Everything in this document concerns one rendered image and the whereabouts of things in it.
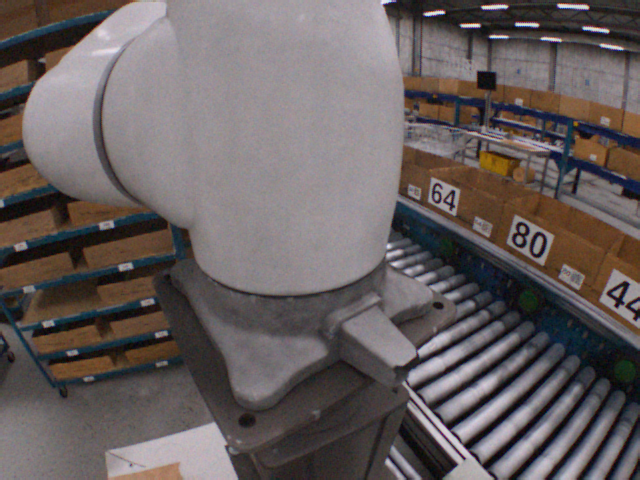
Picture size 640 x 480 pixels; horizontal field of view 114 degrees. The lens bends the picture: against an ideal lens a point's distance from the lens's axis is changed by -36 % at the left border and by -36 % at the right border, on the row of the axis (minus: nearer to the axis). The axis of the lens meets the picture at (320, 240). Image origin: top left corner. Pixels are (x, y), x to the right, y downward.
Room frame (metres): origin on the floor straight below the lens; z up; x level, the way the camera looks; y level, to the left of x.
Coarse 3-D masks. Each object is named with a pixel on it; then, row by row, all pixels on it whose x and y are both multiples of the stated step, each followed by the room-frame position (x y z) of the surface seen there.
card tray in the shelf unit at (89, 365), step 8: (88, 352) 0.97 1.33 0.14; (96, 352) 0.97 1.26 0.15; (104, 352) 0.99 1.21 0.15; (112, 352) 0.95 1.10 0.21; (56, 360) 0.83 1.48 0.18; (80, 360) 0.83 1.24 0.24; (88, 360) 0.84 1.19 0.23; (96, 360) 0.86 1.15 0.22; (104, 360) 0.88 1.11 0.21; (112, 360) 0.91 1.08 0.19; (56, 368) 0.75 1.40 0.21; (64, 368) 0.77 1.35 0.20; (72, 368) 0.79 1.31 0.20; (80, 368) 0.81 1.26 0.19; (88, 368) 0.83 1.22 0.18; (96, 368) 0.85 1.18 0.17; (104, 368) 0.87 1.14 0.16; (112, 368) 0.89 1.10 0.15; (56, 376) 0.74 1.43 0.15; (64, 376) 0.76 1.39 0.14
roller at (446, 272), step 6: (438, 270) 0.95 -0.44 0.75; (444, 270) 0.95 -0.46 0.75; (450, 270) 0.96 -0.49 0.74; (420, 276) 0.92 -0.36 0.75; (426, 276) 0.91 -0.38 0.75; (432, 276) 0.92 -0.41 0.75; (438, 276) 0.92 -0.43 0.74; (444, 276) 0.93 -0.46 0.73; (450, 276) 0.95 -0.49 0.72; (426, 282) 0.89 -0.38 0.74; (432, 282) 0.90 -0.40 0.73
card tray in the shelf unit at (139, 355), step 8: (168, 336) 1.18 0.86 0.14; (128, 344) 1.05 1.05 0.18; (152, 344) 1.10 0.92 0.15; (160, 344) 1.03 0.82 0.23; (168, 344) 1.05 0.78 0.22; (176, 344) 1.07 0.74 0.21; (128, 352) 0.95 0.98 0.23; (136, 352) 0.97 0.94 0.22; (144, 352) 0.99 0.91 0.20; (152, 352) 1.01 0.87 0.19; (160, 352) 1.03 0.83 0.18; (168, 352) 1.05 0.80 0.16; (176, 352) 1.06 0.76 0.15; (136, 360) 0.96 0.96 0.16; (144, 360) 0.98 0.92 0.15
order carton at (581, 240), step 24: (504, 216) 0.89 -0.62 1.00; (528, 216) 0.80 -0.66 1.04; (552, 216) 0.95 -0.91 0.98; (576, 216) 0.86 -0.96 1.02; (504, 240) 0.87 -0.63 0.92; (576, 240) 0.64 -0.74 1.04; (600, 240) 0.75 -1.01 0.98; (528, 264) 0.76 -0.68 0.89; (552, 264) 0.68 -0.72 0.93; (576, 264) 0.62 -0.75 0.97; (600, 264) 0.55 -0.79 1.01
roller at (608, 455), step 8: (632, 408) 0.21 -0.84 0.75; (624, 416) 0.21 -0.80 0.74; (632, 416) 0.19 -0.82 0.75; (624, 424) 0.18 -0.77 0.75; (632, 424) 0.17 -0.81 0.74; (616, 432) 0.17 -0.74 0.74; (624, 432) 0.16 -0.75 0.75; (608, 440) 0.17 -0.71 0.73; (616, 440) 0.15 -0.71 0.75; (624, 440) 0.14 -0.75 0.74; (608, 448) 0.14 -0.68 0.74; (616, 448) 0.13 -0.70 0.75; (600, 456) 0.13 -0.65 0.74; (608, 456) 0.12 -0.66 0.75; (616, 456) 0.11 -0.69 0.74; (592, 464) 0.13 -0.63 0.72; (600, 464) 0.11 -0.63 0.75; (608, 464) 0.10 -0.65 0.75; (592, 472) 0.10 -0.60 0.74; (600, 472) 0.09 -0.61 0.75
